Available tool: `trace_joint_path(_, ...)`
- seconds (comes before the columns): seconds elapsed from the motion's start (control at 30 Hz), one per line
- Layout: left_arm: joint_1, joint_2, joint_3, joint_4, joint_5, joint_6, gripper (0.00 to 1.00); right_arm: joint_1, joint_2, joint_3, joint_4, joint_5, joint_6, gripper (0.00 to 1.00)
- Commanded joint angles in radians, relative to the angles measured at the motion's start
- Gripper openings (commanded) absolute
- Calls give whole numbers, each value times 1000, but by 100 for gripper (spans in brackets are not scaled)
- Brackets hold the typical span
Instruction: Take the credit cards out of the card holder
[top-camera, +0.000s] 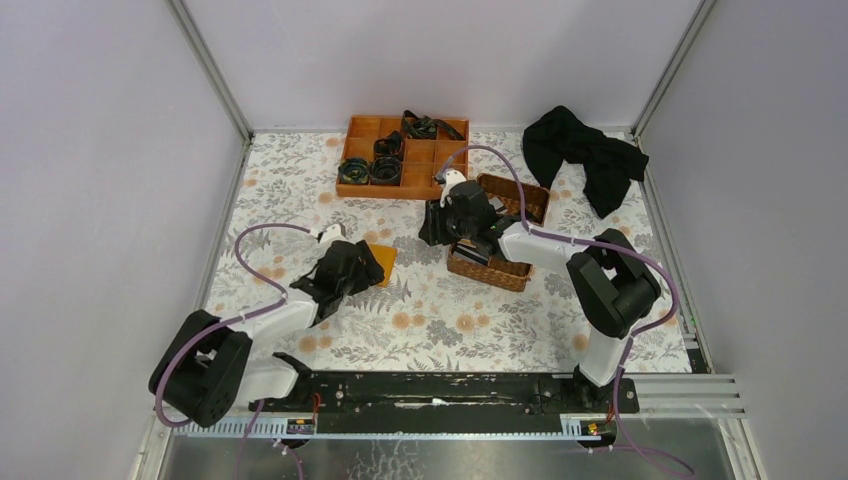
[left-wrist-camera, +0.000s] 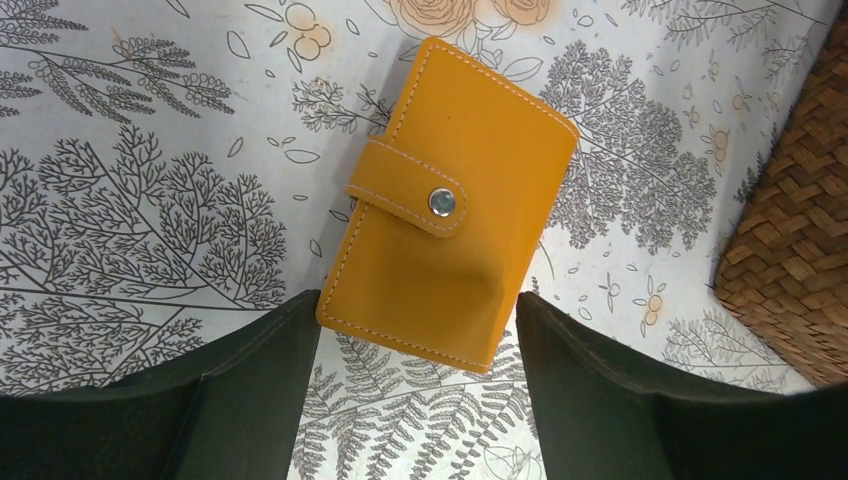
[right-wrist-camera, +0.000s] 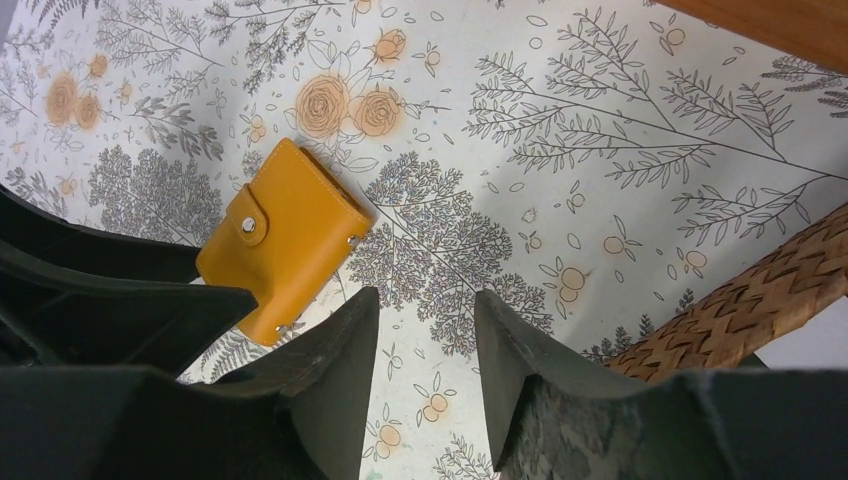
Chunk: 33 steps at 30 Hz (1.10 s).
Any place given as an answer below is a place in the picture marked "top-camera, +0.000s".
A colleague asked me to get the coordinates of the brown wicker basket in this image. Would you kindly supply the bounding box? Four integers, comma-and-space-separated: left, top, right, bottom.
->
447, 174, 550, 292

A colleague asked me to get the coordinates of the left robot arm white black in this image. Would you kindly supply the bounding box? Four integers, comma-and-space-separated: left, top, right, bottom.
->
148, 240, 385, 428

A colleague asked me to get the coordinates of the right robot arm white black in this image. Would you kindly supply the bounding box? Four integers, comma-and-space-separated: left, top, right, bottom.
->
418, 170, 661, 387

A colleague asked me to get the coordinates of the cards stack in basket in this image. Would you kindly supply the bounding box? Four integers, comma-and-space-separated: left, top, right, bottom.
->
452, 242, 491, 267

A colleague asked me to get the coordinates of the orange wooden divided tray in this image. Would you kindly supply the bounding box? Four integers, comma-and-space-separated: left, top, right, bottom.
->
335, 111, 470, 200

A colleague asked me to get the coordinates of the floral patterned table mat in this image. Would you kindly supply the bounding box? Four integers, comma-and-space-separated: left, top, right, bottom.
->
192, 130, 694, 374

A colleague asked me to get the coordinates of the rolled black belt middle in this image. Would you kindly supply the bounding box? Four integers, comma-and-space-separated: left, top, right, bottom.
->
369, 156, 403, 186

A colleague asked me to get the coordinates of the rolled black belt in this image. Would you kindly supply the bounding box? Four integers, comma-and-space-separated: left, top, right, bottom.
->
373, 130, 405, 160
369, 156, 403, 186

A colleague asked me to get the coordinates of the loose dark belt top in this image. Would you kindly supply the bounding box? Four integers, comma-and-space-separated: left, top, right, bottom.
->
401, 110, 465, 141

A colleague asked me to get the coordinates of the rolled dark belt left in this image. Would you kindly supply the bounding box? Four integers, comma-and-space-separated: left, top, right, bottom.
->
337, 157, 370, 185

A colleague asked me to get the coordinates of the rolled black belt upper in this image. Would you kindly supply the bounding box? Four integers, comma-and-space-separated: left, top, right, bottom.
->
373, 130, 405, 160

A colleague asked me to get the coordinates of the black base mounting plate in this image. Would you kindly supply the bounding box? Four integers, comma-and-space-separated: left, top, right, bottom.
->
261, 371, 640, 435

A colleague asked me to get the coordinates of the black crumpled cloth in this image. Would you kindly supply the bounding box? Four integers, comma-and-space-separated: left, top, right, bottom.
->
522, 105, 649, 219

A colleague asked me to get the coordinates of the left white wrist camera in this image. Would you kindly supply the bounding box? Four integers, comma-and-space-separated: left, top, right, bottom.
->
316, 223, 347, 245

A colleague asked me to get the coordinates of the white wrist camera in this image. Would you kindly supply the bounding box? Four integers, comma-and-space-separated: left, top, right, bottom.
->
434, 168, 467, 207
316, 223, 347, 245

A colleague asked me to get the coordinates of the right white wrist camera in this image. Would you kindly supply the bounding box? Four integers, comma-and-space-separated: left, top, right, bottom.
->
434, 168, 467, 207

